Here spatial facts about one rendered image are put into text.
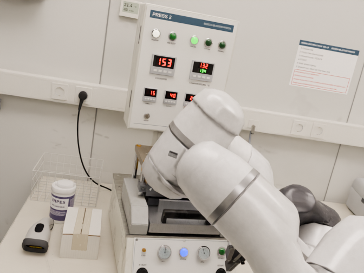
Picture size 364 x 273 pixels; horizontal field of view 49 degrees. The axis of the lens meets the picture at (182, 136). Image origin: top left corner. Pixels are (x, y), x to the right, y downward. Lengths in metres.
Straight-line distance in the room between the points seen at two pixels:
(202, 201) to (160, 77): 0.82
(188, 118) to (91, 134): 1.24
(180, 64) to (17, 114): 0.86
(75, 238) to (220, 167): 0.83
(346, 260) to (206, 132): 0.28
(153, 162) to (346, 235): 0.33
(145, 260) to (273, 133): 0.99
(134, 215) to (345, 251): 0.69
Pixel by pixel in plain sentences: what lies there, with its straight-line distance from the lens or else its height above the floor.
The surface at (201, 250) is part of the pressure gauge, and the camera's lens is 1.23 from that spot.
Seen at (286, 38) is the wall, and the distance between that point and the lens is 1.93.
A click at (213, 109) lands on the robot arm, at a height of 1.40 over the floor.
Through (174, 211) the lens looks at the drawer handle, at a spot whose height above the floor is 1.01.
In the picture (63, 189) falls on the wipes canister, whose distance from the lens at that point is 1.51.
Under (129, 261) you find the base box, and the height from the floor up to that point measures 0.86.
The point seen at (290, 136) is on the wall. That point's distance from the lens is 2.02.
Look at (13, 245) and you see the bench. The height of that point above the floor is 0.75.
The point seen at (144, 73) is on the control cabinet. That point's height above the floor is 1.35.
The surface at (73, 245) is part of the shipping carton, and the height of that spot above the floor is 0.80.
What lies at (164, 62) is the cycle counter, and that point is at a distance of 1.36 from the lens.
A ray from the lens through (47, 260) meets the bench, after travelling 1.38.
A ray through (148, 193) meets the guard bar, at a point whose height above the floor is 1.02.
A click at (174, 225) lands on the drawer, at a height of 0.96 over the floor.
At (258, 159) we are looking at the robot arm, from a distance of 0.82.
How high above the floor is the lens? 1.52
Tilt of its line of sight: 15 degrees down
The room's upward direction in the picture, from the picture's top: 10 degrees clockwise
